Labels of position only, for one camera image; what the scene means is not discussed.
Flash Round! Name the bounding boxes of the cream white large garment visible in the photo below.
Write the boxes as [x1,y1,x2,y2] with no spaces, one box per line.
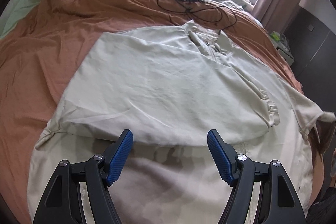
[27,22,331,223]

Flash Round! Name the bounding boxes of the orange brown bed sheet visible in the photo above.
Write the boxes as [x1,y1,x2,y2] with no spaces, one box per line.
[1,0,302,223]

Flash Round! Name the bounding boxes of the white bedside drawer cabinet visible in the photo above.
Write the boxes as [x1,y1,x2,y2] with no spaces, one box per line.
[269,31,294,66]

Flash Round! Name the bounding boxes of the black cable with device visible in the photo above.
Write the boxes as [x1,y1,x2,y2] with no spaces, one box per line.
[156,0,238,30]

